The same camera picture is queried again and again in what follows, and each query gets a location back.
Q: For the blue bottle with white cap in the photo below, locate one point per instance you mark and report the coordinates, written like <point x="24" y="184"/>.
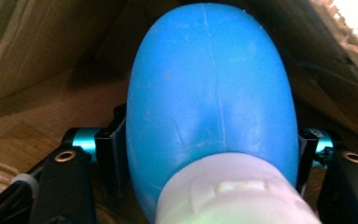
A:
<point x="208" y="93"/>

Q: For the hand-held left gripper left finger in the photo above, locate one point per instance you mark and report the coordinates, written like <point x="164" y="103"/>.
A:
<point x="113" y="149"/>

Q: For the blue cardboard box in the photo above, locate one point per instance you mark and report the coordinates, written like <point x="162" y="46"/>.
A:
<point x="43" y="53"/>

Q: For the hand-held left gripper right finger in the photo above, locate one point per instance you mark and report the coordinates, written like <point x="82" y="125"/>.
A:
<point x="306" y="155"/>

